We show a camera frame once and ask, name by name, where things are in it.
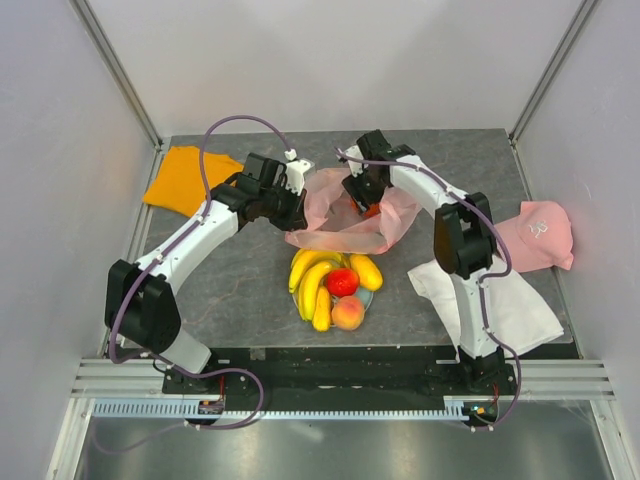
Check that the yellow banana bunch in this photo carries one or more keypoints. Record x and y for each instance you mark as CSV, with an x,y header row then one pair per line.
x,y
305,258
309,287

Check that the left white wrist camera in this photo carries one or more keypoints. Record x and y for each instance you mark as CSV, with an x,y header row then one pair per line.
x,y
297,170

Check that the red tomato fruit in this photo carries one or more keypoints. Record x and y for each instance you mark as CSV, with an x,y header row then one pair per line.
x,y
342,282

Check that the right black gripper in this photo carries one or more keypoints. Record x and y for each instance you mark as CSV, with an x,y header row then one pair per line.
x,y
353,186

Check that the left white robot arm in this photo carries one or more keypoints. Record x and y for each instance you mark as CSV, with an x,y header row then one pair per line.
x,y
141,295

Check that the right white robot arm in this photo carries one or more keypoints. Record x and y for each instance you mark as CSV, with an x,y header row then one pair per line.
x,y
464,242

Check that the slotted cable duct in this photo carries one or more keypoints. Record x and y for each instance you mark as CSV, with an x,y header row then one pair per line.
x,y
201,410

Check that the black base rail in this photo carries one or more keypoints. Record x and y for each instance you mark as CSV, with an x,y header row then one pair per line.
x,y
433,371

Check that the pink cap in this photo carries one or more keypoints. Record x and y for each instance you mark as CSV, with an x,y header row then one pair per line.
x,y
539,237

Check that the white folded cloth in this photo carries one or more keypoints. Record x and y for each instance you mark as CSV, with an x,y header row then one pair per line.
x,y
519,315

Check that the beige and blue plate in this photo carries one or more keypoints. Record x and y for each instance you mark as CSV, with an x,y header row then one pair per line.
x,y
364,295

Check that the pink peach plastic bag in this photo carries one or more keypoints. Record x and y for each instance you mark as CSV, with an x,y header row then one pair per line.
x,y
334,223

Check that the orange folded cloth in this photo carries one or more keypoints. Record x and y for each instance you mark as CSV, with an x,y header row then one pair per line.
x,y
179,187

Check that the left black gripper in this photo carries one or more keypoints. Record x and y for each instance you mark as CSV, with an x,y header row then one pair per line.
x,y
295,220

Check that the peach fruit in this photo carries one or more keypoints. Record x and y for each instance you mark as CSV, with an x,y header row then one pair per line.
x,y
348,313

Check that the yellow mango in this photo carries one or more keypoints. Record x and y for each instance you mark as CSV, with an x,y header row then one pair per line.
x,y
321,320
370,276

